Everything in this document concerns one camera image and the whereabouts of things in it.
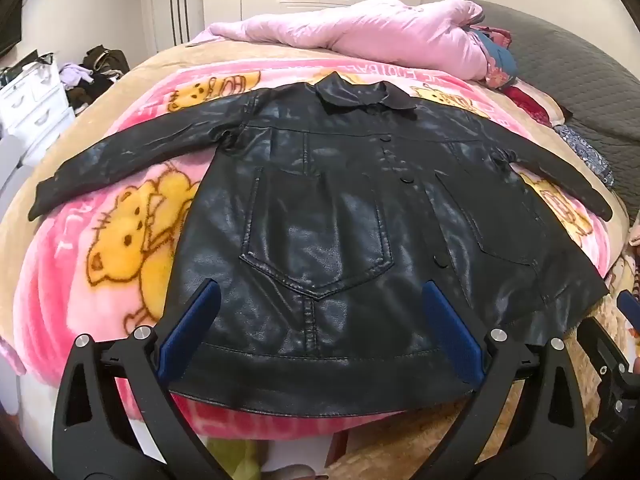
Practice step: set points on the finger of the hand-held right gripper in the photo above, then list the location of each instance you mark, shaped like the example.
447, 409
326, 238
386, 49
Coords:
629, 306

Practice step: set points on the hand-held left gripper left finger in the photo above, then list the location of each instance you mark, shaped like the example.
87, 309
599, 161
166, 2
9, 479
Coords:
190, 332

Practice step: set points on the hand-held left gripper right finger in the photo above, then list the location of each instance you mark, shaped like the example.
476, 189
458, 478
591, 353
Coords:
452, 332

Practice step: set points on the black leather jacket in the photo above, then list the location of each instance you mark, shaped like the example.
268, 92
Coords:
320, 220

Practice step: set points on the dark clothes pile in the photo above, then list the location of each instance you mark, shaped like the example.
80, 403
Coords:
102, 67

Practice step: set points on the floral bed sheet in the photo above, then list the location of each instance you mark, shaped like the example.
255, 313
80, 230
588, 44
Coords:
625, 272

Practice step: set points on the pink cartoon printed blanket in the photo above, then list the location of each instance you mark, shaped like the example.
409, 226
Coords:
100, 270

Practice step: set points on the person's yellow green clothing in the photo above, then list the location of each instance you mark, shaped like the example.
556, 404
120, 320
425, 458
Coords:
230, 460

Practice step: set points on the blue patterned cloth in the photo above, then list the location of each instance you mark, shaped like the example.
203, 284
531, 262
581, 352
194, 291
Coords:
585, 152

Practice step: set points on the grey quilted headboard cover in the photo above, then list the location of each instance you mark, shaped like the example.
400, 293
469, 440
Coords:
575, 75

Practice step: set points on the white low cabinet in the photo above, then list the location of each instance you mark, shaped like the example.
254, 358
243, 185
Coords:
10, 170

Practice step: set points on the white drawer cabinet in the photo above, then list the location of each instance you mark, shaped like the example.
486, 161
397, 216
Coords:
40, 105

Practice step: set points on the blue pillow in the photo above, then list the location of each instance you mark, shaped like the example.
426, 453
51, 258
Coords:
502, 60

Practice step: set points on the purple garment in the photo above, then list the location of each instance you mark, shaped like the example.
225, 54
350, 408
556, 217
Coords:
75, 72

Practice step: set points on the pink quilt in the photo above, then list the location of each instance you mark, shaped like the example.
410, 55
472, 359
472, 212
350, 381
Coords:
375, 35

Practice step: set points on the white door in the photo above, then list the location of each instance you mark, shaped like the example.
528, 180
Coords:
162, 15

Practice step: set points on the black television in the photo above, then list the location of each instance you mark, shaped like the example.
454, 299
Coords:
7, 25

